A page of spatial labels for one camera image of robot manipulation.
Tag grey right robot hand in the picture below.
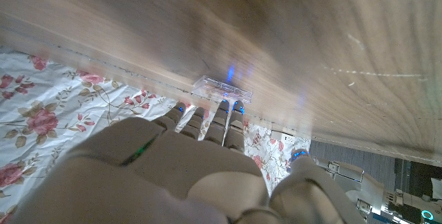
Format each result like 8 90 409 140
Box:
8 99 369 224

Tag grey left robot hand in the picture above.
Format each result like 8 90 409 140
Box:
324 160 421 224

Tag white power strip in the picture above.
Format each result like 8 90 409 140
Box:
270 129 311 146

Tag floral backdrop cloth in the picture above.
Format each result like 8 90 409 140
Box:
0 46 311 224

